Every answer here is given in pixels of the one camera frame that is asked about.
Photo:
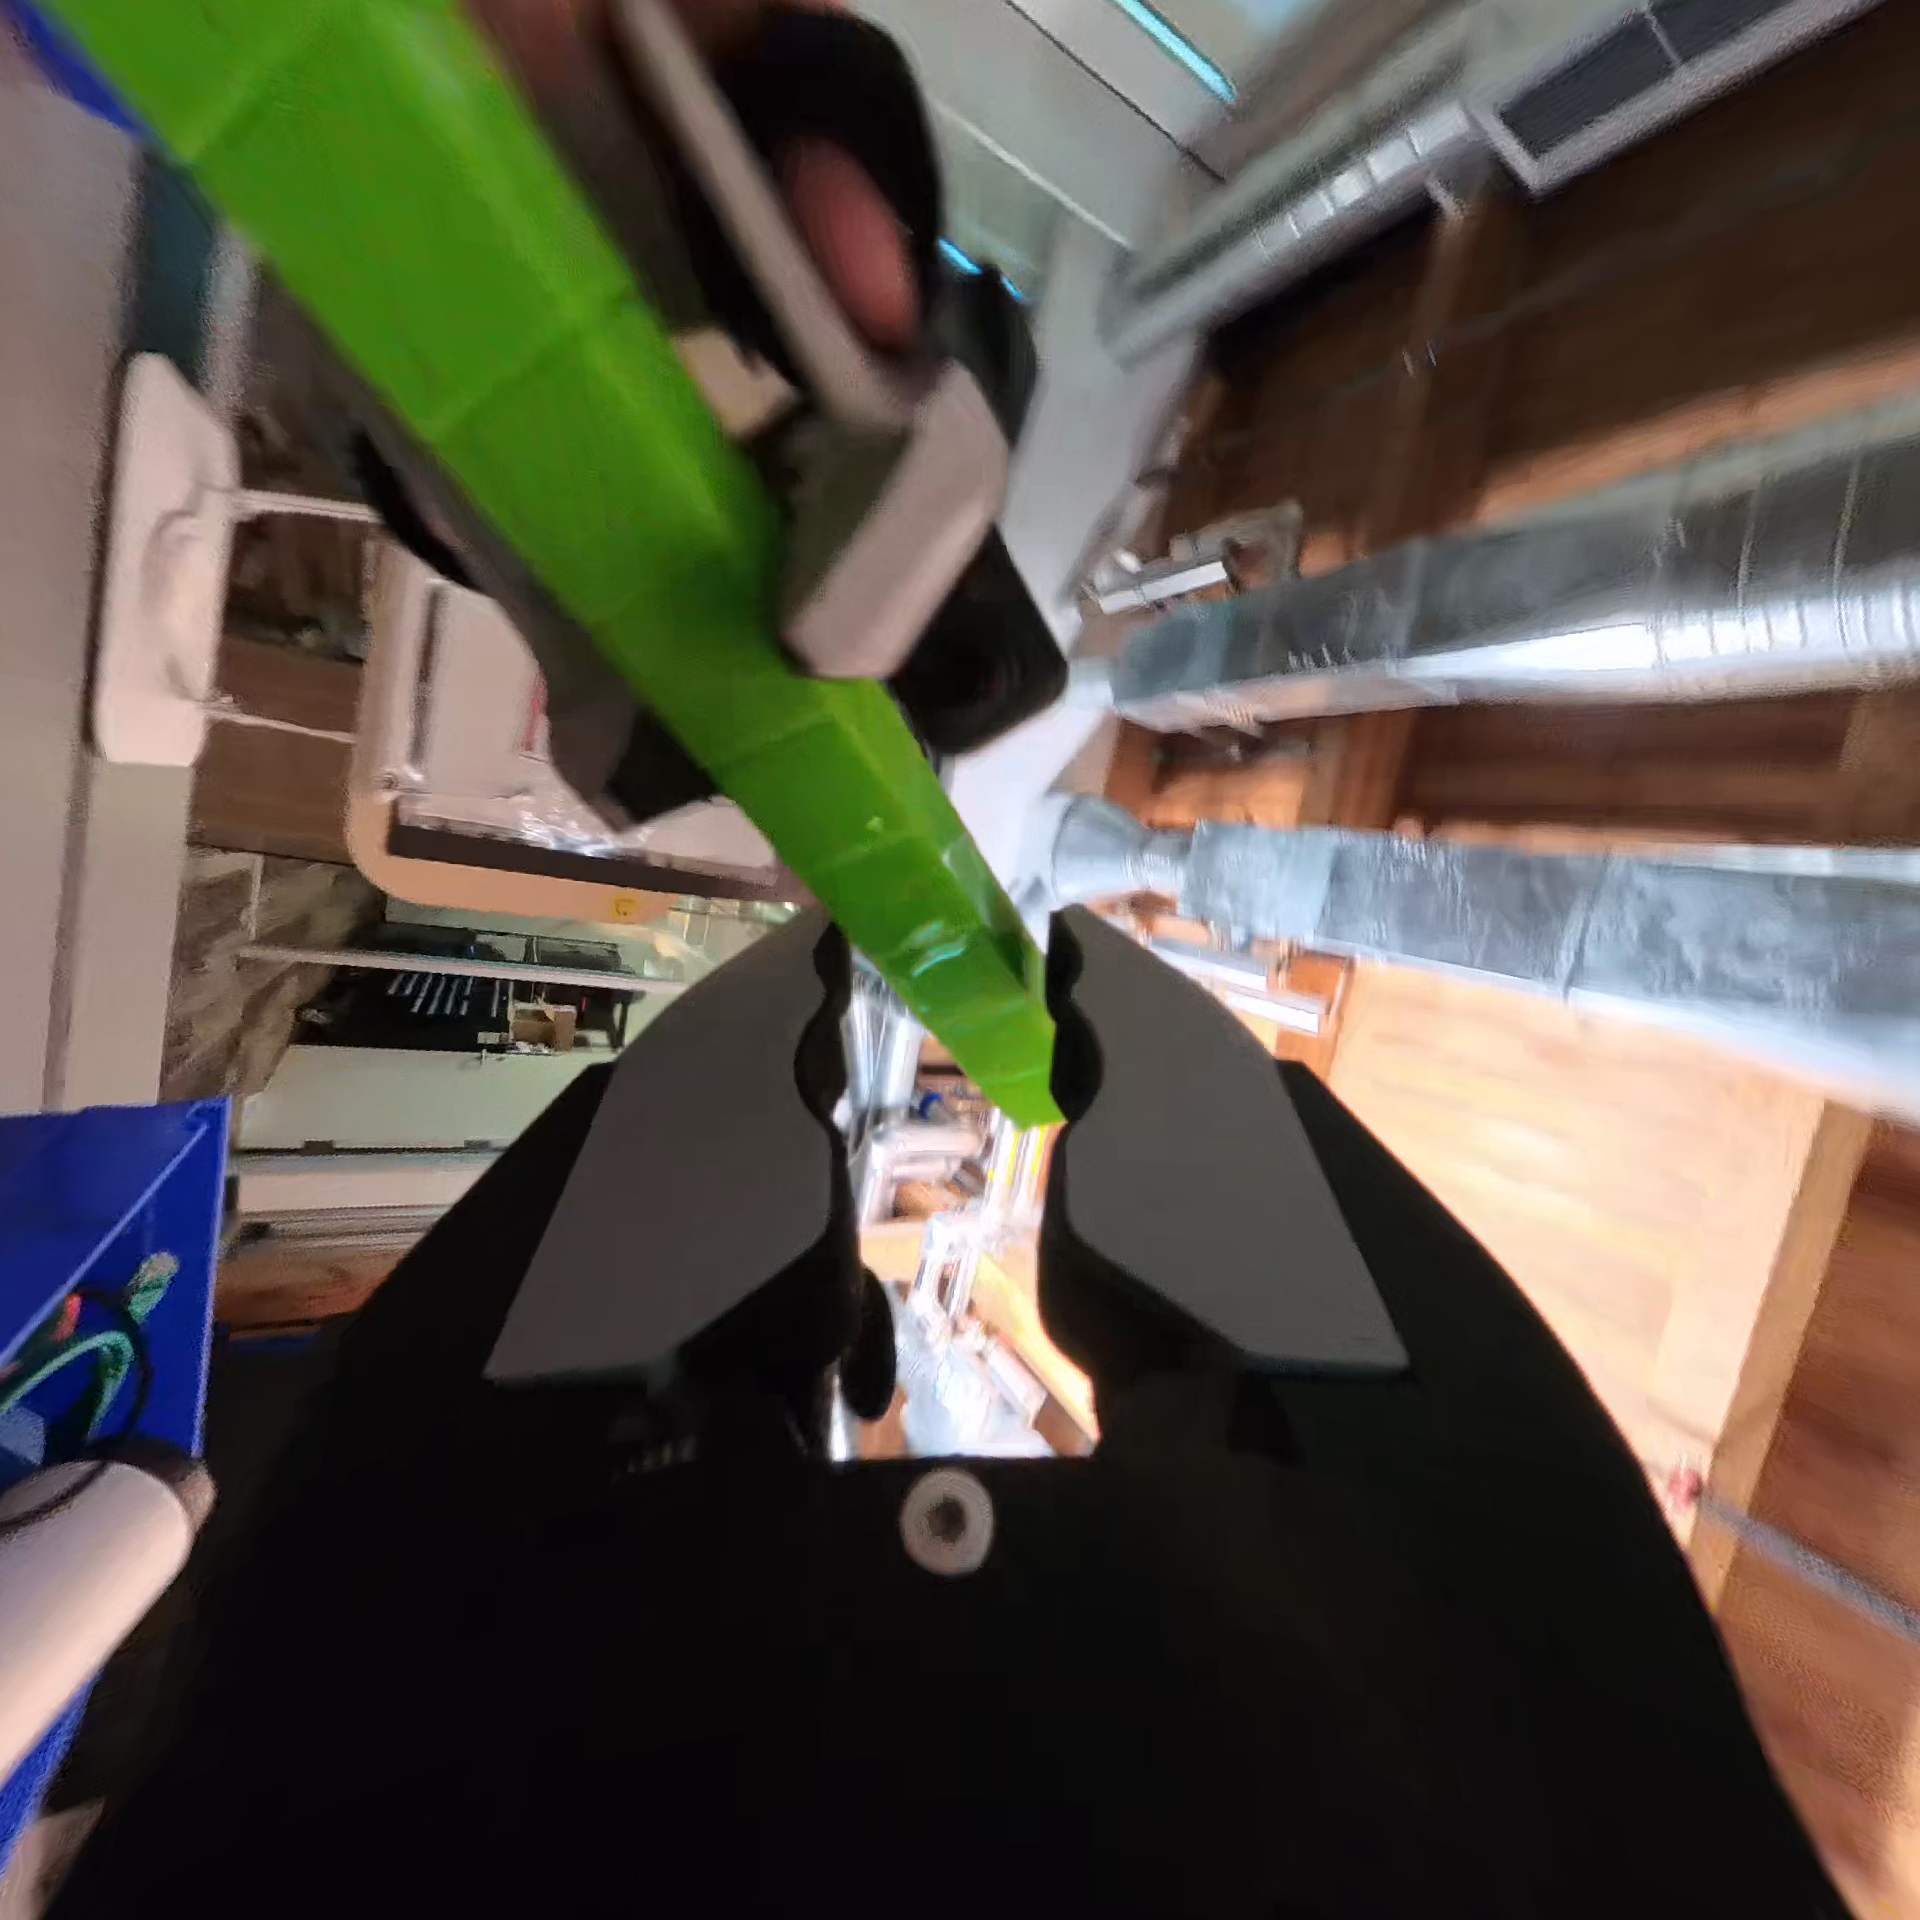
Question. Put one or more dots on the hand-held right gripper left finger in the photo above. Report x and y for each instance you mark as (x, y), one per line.
(675, 1201)

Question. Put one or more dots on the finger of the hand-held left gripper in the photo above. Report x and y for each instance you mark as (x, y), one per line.
(902, 525)
(429, 510)

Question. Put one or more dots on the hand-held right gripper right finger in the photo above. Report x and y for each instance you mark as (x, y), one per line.
(1215, 1201)

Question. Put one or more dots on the green segmented bar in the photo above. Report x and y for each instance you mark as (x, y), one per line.
(494, 345)

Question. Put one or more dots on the blue plastic bin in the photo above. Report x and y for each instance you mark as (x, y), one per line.
(107, 1185)

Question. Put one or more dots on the person's left hand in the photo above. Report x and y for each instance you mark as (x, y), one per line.
(853, 241)

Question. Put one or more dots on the white paper roll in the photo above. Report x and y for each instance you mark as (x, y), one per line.
(91, 1590)

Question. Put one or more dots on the metal ceiling bracket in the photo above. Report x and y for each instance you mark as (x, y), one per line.
(1185, 569)

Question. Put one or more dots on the silver ventilation duct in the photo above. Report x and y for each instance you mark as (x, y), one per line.
(1575, 599)
(1500, 916)

